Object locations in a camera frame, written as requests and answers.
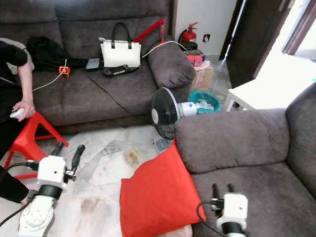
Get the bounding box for white handheld controller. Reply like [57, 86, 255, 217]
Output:
[10, 108, 26, 120]

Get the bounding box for red pillow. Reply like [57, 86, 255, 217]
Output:
[119, 139, 206, 237]

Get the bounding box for grey two-seat fabric sofa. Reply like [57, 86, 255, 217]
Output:
[174, 83, 316, 237]

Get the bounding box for grey long fabric sofa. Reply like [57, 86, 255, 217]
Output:
[0, 0, 197, 134]

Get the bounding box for person's left hand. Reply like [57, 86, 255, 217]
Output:
[13, 100, 37, 122]

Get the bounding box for red plastic stool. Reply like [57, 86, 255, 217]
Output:
[2, 113, 70, 180]

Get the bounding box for person in black clothes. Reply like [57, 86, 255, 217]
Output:
[0, 39, 33, 203]

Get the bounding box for teal plastic basket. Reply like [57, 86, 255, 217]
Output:
[188, 90, 223, 115]

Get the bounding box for small grey box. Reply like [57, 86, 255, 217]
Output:
[85, 58, 102, 73]

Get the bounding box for black flat device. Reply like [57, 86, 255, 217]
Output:
[102, 65, 140, 78]

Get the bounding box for black garment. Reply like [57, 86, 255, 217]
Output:
[26, 36, 87, 73]

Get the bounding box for white table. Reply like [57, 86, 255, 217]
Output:
[225, 79, 303, 112]

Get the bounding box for brown cardboard box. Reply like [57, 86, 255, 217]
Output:
[192, 65, 215, 91]

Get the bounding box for red pink packets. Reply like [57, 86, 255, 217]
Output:
[187, 49, 207, 67]

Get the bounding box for red bar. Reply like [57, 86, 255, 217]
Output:
[132, 18, 165, 44]

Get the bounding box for dark door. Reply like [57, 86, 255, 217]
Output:
[220, 0, 295, 89]

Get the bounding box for red fire extinguisher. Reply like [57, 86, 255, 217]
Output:
[178, 22, 199, 50]

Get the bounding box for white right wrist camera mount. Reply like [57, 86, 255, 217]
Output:
[216, 194, 249, 227]

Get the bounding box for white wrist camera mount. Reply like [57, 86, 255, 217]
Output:
[37, 156, 68, 187]
[216, 194, 249, 227]

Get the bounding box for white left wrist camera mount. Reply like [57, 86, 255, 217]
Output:
[37, 156, 68, 187]

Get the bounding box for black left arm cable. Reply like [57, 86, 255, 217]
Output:
[0, 161, 40, 229]

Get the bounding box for white cable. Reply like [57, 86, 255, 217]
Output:
[32, 59, 68, 92]
[141, 40, 189, 59]

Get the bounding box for thin black cable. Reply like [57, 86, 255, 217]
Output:
[86, 72, 154, 122]

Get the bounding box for white handbag black handles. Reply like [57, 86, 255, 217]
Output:
[100, 22, 142, 68]

